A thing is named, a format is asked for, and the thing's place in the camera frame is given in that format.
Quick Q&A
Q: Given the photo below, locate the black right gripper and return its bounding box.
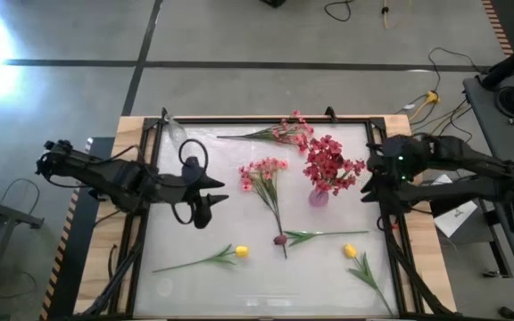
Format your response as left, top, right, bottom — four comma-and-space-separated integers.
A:
361, 136, 419, 213

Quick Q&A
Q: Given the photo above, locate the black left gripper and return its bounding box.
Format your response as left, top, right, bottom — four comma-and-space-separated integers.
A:
149, 155, 230, 230

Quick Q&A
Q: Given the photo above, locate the red artificial flower bunch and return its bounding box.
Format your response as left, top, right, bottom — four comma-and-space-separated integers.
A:
302, 134, 352, 197
310, 146, 368, 197

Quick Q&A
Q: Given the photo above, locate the pink artificial flower bunch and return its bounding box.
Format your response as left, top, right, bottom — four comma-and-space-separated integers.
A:
216, 110, 315, 152
237, 156, 290, 259

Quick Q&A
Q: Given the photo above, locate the yellow artificial tulip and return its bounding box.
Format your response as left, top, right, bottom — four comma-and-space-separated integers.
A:
344, 243, 395, 317
152, 243, 250, 274

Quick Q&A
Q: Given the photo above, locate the dark red artificial tulip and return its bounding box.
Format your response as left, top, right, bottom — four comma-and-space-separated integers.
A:
273, 229, 369, 248

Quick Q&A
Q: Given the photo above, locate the purple ribbed glass vase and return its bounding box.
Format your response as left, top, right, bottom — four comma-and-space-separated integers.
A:
308, 186, 330, 209

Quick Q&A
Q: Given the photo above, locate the clear ribbed glass vase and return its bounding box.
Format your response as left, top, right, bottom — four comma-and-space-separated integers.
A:
163, 113, 191, 152

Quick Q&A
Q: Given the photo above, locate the white paper sheet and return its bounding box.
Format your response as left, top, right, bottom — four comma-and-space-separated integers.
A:
433, 173, 479, 240

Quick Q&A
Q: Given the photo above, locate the grey side desk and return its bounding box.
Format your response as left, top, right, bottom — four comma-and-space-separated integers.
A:
461, 73, 514, 298

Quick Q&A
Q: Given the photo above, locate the black mat with hazard edge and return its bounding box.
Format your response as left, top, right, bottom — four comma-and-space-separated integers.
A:
37, 136, 115, 321

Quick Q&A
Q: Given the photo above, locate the black pole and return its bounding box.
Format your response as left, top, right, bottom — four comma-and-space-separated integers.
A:
481, 26, 514, 90

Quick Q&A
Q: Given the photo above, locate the striped hazard floor strip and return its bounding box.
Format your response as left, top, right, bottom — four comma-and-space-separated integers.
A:
481, 0, 514, 57

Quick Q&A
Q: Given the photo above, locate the yellow floor cable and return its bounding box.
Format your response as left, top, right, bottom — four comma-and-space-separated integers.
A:
381, 0, 412, 30

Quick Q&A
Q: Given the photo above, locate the black floor cable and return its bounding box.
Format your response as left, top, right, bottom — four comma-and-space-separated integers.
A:
323, 0, 352, 22

